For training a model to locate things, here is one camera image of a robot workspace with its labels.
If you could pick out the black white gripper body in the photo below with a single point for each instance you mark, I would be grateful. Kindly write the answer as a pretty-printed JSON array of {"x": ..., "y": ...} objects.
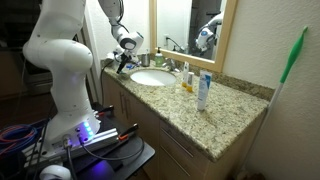
[{"x": 128, "y": 56}]

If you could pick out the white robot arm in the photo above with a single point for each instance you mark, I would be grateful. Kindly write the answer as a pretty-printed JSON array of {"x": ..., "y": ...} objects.
[{"x": 66, "y": 83}]

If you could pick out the white round dome object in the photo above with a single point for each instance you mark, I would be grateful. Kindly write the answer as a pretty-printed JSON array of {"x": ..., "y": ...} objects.
[{"x": 55, "y": 173}]

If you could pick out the blue toothbrush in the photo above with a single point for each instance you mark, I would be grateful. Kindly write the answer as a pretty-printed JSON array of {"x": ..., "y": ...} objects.
[{"x": 132, "y": 66}]

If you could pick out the metal cup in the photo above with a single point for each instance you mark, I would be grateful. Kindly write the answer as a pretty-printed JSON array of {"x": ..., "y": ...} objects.
[{"x": 145, "y": 60}]

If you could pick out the green soap pump bottle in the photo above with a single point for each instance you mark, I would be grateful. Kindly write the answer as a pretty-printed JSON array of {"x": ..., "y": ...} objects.
[{"x": 159, "y": 59}]

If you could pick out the white oval sink basin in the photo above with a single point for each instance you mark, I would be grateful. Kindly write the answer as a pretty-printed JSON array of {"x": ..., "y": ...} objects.
[{"x": 153, "y": 77}]

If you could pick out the black orange clamp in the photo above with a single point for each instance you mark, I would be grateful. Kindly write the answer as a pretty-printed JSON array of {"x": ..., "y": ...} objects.
[
  {"x": 106, "y": 110},
  {"x": 128, "y": 131}
]

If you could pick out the chrome sink faucet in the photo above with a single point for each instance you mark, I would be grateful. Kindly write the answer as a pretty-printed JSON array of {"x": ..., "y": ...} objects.
[{"x": 170, "y": 65}]

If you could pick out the wooden vanity cabinet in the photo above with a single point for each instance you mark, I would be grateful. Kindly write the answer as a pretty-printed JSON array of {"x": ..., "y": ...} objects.
[{"x": 146, "y": 120}]

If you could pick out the short white yellow-capped tube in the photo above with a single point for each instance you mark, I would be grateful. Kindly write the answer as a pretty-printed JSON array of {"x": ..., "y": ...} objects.
[{"x": 190, "y": 81}]

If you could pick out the large white blue lotion tube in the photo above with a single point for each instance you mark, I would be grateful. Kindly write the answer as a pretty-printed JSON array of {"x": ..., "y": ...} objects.
[{"x": 204, "y": 90}]

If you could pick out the black robot cart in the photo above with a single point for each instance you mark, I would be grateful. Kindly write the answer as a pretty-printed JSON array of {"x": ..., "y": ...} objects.
[{"x": 130, "y": 156}]

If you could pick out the wood framed wall mirror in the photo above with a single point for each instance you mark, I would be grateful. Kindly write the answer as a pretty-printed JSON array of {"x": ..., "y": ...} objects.
[{"x": 186, "y": 26}]

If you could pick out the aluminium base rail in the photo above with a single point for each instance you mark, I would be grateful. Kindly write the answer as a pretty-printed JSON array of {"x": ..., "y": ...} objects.
[{"x": 103, "y": 138}]

